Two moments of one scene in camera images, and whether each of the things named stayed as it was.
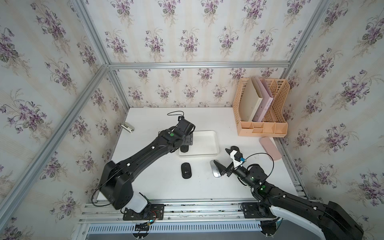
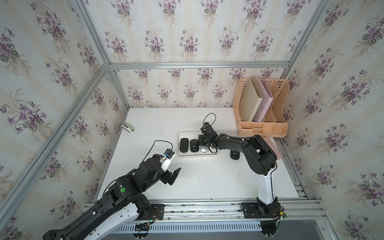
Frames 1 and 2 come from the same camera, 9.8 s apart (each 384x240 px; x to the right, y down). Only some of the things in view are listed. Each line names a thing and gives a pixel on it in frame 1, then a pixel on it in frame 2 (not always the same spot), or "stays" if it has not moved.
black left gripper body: x=188 y=140 -> x=166 y=177
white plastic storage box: x=205 y=143 stays
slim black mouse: x=184 y=148 stays
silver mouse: x=215 y=171 -> x=204 y=148
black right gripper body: x=230 y=170 -> x=202 y=141
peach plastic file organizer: x=274 y=123 stays
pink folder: x=266 y=101 stays
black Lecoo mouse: x=186 y=170 -> x=194 y=146
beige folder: x=249 y=101 stays
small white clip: x=128 y=127 stays
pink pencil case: x=270 y=148 stays
